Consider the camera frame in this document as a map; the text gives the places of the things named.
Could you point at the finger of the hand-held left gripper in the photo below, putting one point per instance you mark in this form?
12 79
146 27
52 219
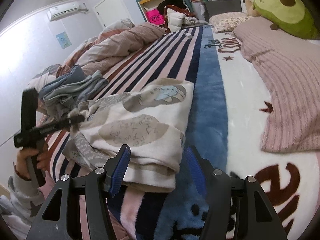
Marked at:
75 119

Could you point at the person's left forearm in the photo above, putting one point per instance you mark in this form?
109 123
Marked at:
20 195

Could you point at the white cushion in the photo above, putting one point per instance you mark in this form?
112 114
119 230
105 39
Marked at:
176 20

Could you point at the pink ribbed pillow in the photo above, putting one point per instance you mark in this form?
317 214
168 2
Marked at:
287 80

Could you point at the small white box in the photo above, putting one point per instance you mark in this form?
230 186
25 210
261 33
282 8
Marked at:
188 35

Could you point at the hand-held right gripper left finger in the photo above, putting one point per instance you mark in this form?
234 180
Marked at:
121 170

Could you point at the small blue wall poster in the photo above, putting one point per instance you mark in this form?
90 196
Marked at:
62 39

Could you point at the white air conditioner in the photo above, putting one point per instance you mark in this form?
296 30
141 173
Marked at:
66 11

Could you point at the person's left hand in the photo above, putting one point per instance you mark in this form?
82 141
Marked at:
22 162

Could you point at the yellow shelf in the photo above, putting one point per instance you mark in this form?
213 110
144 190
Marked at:
145 5

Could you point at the white door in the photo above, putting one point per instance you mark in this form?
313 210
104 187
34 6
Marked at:
111 10

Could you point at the brown plush toy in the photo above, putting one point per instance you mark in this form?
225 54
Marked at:
250 2

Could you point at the cream bear print pants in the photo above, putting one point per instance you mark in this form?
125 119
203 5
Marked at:
140 130

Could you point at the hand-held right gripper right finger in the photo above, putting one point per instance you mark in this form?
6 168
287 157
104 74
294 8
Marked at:
197 172

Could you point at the red patterned garment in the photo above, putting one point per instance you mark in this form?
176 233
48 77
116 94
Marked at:
180 10

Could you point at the pink shopping bag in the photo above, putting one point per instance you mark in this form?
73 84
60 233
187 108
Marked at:
155 17

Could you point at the floral pillow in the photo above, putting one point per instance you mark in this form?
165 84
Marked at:
230 21

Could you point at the blue grey clothes pile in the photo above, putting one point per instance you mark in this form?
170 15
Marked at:
72 85

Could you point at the green avocado plush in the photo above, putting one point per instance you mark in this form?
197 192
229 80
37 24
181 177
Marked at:
282 15

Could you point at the pink striped comforter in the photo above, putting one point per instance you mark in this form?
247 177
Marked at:
120 42

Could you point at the black clothes pile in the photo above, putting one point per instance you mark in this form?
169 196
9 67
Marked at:
172 2

